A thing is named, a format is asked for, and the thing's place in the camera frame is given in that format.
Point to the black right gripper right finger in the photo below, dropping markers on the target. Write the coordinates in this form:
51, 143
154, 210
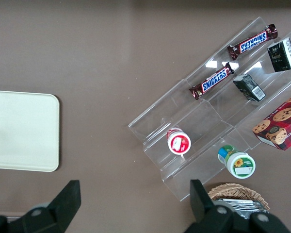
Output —
206, 211

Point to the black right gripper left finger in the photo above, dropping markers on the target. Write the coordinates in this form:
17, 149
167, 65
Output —
63, 206

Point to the light wicker basket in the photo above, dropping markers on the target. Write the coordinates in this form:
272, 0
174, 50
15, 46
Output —
232, 190

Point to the cream plastic tray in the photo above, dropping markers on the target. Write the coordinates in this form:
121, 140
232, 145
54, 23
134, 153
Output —
21, 131

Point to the stacked aluminium foil trays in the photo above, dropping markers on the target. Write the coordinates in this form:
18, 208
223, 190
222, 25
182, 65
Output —
242, 205

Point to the green lid yogurt cup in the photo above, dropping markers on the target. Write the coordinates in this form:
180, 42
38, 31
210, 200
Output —
238, 163

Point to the red lid yogurt cup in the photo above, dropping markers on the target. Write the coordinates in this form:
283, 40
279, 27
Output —
179, 143

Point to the clear acrylic stepped stand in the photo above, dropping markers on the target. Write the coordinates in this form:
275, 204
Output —
198, 121

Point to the red tartan cookie box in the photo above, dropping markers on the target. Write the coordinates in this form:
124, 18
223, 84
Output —
281, 126

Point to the Snickers chocolate bar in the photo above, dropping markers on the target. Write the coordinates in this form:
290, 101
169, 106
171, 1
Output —
213, 80
253, 41

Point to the small dark green box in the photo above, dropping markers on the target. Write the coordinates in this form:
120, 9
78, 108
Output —
249, 88
282, 54

